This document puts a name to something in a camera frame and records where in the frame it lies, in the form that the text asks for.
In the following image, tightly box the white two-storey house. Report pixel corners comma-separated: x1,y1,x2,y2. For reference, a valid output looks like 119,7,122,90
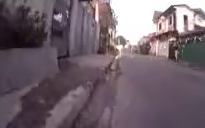
149,3,205,59

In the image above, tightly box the distant tree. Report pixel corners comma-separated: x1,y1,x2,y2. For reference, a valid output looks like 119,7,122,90
116,35,128,47

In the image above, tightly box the grey building with gate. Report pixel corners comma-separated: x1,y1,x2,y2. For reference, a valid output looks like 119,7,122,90
39,0,118,59

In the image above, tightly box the low grey concrete wall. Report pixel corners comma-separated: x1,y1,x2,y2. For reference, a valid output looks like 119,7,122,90
0,46,60,100

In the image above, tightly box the green fence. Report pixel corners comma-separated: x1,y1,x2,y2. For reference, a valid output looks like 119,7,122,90
178,40,205,68

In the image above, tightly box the person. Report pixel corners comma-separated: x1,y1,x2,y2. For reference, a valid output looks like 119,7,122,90
171,41,180,63

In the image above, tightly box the dark bush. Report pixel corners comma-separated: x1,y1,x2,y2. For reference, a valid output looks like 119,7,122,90
0,3,49,51

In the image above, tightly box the grey concrete sidewalk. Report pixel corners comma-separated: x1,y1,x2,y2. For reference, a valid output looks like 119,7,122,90
0,53,115,128

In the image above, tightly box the grey asphalt road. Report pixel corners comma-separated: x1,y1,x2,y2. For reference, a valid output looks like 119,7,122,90
69,53,205,128

